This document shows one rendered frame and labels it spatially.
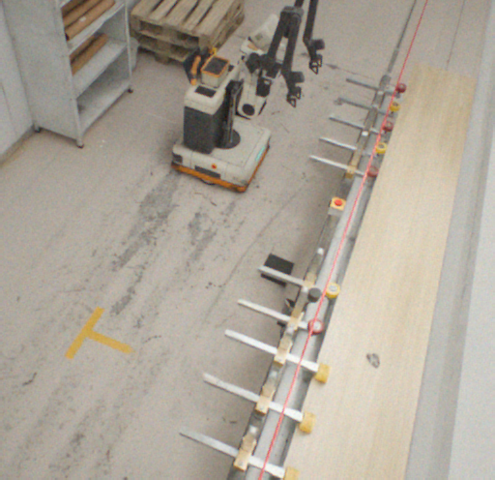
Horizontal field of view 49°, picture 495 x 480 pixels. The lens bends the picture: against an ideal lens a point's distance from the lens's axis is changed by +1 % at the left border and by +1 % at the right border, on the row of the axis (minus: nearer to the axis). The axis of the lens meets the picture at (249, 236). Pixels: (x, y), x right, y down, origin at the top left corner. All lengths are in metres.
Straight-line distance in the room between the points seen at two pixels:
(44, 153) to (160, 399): 2.35
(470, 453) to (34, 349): 3.13
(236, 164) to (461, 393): 3.52
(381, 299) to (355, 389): 0.55
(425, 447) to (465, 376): 0.14
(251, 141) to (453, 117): 1.55
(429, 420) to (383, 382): 1.71
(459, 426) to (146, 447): 2.64
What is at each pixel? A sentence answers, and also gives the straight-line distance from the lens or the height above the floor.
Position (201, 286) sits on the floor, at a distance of 3.88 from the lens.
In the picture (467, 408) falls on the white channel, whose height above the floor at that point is 2.46.
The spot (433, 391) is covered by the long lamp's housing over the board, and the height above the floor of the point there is 2.37.
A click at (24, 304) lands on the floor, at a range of 3.93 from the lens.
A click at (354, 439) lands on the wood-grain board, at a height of 0.90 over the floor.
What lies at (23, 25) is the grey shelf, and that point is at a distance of 4.39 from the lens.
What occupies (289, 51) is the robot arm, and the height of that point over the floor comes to 1.36.
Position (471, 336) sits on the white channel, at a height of 2.46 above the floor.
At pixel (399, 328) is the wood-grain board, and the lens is 2.91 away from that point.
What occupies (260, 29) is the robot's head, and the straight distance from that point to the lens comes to 3.76.
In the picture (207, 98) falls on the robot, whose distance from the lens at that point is 4.02.
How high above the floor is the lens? 3.25
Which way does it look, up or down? 51 degrees down
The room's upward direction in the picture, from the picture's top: 11 degrees clockwise
